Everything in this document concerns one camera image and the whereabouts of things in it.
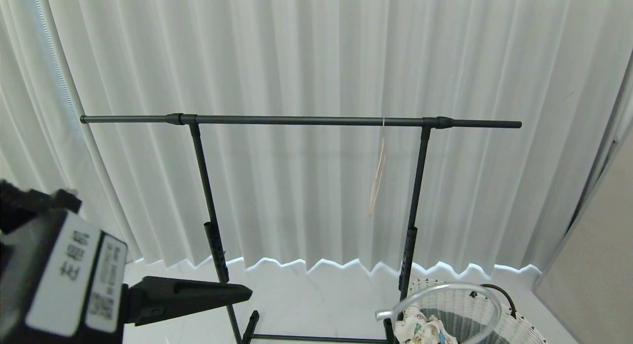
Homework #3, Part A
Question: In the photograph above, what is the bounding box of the pink clothes hanger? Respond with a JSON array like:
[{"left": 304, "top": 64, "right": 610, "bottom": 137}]
[
  {"left": 368, "top": 118, "right": 388, "bottom": 218},
  {"left": 375, "top": 282, "right": 503, "bottom": 344}
]

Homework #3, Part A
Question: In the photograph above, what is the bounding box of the black clothes rack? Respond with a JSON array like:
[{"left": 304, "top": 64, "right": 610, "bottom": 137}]
[{"left": 80, "top": 113, "right": 523, "bottom": 344}]

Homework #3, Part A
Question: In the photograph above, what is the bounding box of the white laundry basket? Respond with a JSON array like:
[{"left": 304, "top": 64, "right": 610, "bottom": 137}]
[{"left": 403, "top": 279, "right": 548, "bottom": 344}]

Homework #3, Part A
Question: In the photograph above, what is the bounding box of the cream printed garment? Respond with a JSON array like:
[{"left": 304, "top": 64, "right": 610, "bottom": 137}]
[{"left": 394, "top": 304, "right": 459, "bottom": 344}]

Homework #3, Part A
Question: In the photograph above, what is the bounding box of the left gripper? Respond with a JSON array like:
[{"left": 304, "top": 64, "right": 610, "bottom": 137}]
[{"left": 0, "top": 208, "right": 253, "bottom": 344}]

